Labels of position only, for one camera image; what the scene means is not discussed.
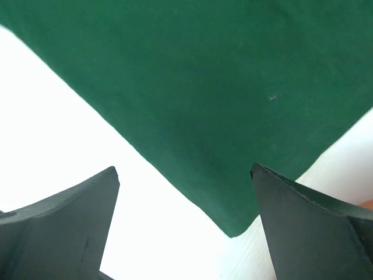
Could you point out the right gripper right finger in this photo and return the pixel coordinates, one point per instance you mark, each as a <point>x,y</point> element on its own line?
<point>311,235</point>

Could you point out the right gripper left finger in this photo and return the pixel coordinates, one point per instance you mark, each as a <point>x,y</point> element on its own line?
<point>62,236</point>

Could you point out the dark green t shirt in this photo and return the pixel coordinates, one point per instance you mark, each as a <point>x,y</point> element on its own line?
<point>204,89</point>

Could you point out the orange plastic basket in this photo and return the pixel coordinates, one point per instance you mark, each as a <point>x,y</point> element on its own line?
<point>367,204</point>

